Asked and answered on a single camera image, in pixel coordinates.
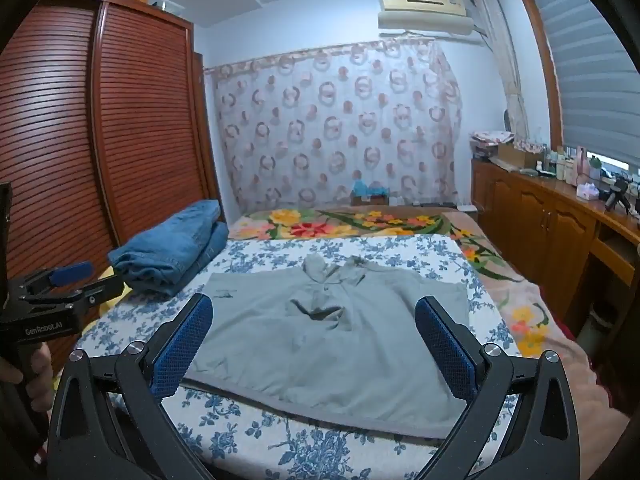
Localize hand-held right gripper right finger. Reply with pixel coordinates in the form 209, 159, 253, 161
415, 295, 593, 480

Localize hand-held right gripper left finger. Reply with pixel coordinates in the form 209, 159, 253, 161
47, 292, 215, 480

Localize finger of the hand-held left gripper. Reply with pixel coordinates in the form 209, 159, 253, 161
16, 261, 95, 302
20, 276, 127, 312

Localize grey pants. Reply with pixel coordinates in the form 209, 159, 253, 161
187, 254, 473, 438

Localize person's left hand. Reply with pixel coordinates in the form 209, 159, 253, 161
0, 342, 54, 411

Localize folded blue jeans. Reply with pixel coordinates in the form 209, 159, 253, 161
107, 199, 230, 297

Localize blue floral bed sheet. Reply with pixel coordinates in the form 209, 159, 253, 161
75, 235, 523, 480

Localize dark waste bin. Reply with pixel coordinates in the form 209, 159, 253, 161
585, 305, 608, 346

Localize wooden sideboard cabinet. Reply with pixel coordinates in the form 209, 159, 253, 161
470, 157, 640, 331

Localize wooden louvred wardrobe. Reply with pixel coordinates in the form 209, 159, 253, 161
0, 0, 223, 376

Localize colourful floral blanket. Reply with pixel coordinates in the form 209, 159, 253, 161
227, 207, 631, 416

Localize blue crumpled bag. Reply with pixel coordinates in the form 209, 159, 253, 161
352, 179, 390, 197

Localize open cardboard box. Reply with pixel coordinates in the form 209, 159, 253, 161
495, 142, 543, 168

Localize group of toiletry bottles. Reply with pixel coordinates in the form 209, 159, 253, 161
542, 147, 576, 181

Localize sheer circle-patterned curtain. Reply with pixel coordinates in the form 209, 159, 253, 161
205, 40, 463, 213

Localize beige window curtain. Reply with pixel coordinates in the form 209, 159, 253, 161
470, 0, 531, 138

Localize grey window blind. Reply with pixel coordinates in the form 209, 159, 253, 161
525, 0, 640, 166

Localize black camera grip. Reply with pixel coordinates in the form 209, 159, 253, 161
605, 177, 631, 211

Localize beige wall air conditioner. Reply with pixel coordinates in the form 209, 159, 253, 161
377, 0, 488, 38

